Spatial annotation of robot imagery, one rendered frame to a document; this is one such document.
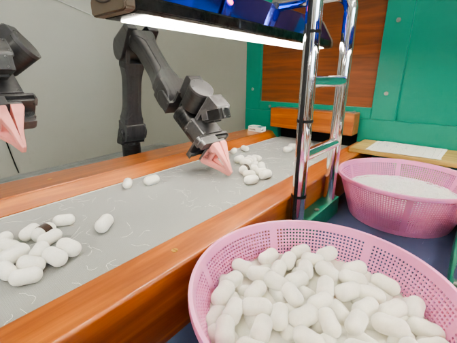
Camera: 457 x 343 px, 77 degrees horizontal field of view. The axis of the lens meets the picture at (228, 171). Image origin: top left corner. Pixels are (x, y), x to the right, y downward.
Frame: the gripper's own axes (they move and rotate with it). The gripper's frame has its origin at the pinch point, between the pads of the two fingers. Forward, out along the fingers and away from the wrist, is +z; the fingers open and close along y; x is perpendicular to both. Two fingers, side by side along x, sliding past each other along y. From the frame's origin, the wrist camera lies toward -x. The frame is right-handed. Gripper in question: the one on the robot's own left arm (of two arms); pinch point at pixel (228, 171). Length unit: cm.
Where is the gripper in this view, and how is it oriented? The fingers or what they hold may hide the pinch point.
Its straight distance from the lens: 66.8
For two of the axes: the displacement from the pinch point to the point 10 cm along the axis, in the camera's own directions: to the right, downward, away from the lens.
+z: 5.9, 7.7, -2.6
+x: -5.0, 5.9, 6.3
